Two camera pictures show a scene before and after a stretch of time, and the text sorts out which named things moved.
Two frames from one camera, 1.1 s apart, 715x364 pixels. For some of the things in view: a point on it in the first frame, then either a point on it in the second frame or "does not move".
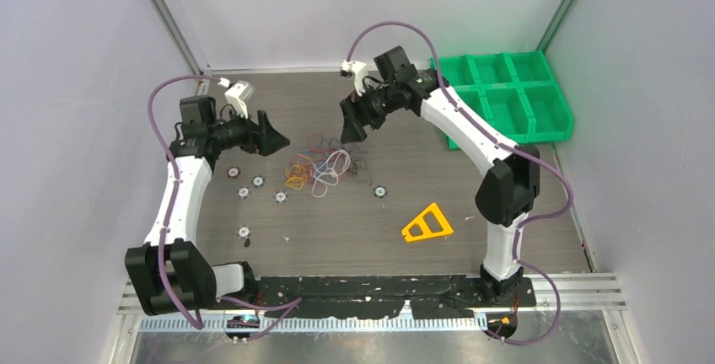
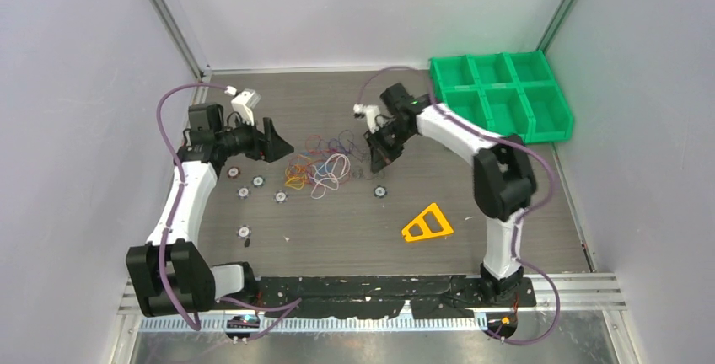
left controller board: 242,322 does not move
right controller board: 502,323 does not move
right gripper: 357,109 to 383,155
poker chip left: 243,192 does not move
